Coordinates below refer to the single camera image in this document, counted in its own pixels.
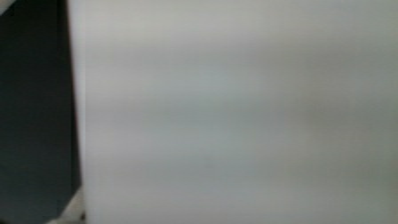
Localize white cabinet body box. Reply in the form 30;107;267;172
68;0;398;224

